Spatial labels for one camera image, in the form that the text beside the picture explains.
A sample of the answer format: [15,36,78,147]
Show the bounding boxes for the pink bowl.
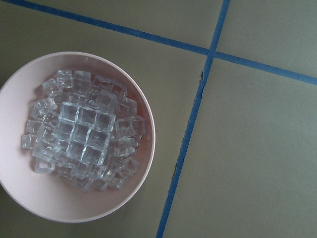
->
[0,52,156,223]

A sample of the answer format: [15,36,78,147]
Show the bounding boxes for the pile of clear ice cubes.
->
[21,69,146,192]

